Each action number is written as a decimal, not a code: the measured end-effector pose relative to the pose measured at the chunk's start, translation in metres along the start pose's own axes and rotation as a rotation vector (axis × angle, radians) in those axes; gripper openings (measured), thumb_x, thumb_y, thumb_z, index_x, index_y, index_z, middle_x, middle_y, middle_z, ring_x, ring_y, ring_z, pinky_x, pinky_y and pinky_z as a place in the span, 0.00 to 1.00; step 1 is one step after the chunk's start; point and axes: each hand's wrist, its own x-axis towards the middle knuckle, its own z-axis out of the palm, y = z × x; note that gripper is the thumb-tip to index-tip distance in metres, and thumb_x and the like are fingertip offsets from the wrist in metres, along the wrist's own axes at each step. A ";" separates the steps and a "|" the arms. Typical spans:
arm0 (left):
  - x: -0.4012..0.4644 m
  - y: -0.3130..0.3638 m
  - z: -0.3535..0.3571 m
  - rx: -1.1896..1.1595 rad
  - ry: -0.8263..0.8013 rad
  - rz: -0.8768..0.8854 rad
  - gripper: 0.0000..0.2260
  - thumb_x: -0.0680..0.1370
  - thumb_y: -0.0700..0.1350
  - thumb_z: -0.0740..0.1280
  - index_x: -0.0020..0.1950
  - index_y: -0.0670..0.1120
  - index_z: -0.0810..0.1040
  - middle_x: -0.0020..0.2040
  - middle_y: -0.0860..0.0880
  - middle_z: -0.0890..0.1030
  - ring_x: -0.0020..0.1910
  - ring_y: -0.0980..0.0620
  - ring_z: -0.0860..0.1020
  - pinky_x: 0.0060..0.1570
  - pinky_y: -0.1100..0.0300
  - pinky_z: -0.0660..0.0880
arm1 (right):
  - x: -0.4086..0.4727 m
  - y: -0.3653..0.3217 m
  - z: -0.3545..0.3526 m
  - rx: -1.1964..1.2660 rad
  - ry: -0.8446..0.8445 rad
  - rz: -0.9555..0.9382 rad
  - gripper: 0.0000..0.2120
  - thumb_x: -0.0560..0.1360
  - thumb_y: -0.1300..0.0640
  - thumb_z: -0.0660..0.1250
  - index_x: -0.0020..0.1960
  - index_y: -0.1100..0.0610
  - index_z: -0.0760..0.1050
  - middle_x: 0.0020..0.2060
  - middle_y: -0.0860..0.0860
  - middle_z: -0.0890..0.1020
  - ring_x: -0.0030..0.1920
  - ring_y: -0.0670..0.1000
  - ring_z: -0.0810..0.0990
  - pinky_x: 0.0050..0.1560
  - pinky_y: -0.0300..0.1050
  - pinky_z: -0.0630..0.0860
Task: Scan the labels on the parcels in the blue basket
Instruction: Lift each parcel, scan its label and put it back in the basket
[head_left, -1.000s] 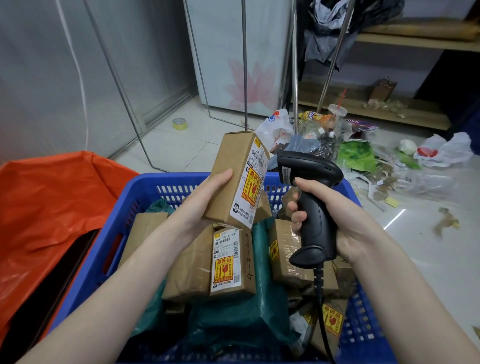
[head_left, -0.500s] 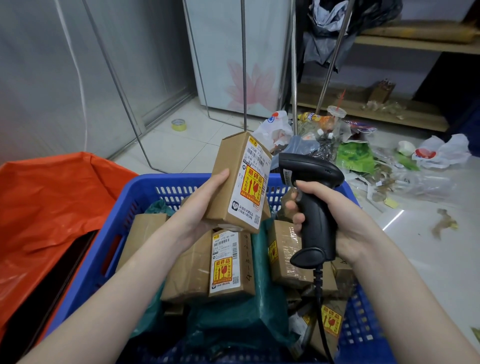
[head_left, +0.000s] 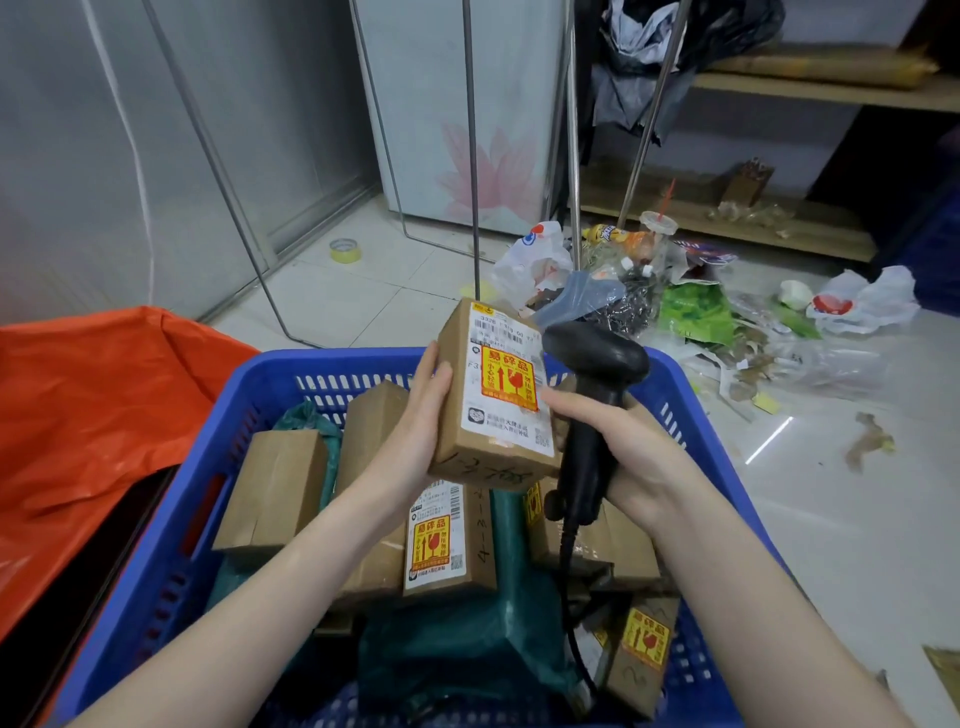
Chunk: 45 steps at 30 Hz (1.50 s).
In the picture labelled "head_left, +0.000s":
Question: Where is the person's right hand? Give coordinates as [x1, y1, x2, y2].
[538, 386, 715, 537]

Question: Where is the gold foil card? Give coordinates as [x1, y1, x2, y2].
[922, 644, 960, 714]

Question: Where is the dark patterned plastic bag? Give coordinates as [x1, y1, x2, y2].
[592, 266, 665, 339]

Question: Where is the crumpled clear plastic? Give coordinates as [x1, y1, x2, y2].
[704, 198, 796, 230]

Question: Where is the orange snack packet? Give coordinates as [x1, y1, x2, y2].
[583, 223, 654, 260]

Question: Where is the long brown wrapped parcel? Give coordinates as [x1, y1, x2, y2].
[708, 44, 940, 91]

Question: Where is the small brown carton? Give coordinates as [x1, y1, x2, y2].
[719, 157, 775, 210]

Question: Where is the steel pole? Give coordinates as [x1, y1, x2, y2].
[614, 0, 693, 232]

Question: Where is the blue plastic basket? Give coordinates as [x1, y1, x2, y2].
[44, 346, 789, 728]

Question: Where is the dark metal tube frame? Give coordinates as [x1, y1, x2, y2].
[140, 0, 483, 350]

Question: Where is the white bag red blue logo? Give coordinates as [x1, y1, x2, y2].
[491, 221, 575, 309]

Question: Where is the clear plastic wrap heap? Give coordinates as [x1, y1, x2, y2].
[719, 299, 894, 403]

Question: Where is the person's left forearm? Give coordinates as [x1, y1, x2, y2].
[71, 483, 410, 728]

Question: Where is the person's right forearm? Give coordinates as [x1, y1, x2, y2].
[652, 479, 913, 728]

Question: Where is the brown paper scrap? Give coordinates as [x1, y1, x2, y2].
[845, 410, 898, 475]

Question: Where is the pile of cardboard parcels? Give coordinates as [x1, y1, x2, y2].
[212, 380, 682, 721]

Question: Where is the wooden shelf unit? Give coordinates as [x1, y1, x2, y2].
[577, 44, 960, 264]

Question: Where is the green plastic bag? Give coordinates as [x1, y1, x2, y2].
[658, 281, 738, 346]

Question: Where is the person's left hand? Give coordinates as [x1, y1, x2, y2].
[350, 341, 457, 531]

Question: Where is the shiny steel tube frame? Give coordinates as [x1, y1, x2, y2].
[347, 0, 583, 273]

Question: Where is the heap of torn paper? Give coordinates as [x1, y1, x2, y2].
[712, 337, 781, 403]

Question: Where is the green plastic scrap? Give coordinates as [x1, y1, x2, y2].
[772, 299, 823, 340]

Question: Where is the grey cloth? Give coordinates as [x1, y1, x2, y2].
[588, 0, 699, 148]

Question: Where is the white bag with red lid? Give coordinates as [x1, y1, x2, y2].
[806, 264, 922, 337]

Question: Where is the white fridge pink flower print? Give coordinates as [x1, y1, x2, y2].
[352, 0, 571, 238]

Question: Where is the white cable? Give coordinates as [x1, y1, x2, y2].
[78, 0, 159, 307]

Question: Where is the dark blue plastic crate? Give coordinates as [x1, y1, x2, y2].
[873, 187, 960, 316]

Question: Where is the plastic cup red straw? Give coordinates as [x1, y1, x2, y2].
[638, 179, 680, 260]

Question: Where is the orange plastic bag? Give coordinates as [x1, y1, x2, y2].
[0, 305, 260, 646]

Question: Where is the black plastic bag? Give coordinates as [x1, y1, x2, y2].
[622, 0, 787, 73]

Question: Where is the black barcode scanner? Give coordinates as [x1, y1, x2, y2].
[541, 320, 652, 541]

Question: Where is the labelled cardboard parcel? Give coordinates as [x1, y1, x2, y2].
[402, 479, 499, 599]
[428, 297, 562, 493]

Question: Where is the dark green mailer bag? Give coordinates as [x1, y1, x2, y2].
[206, 401, 594, 721]

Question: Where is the red blue snack packet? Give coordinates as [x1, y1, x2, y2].
[674, 238, 740, 283]

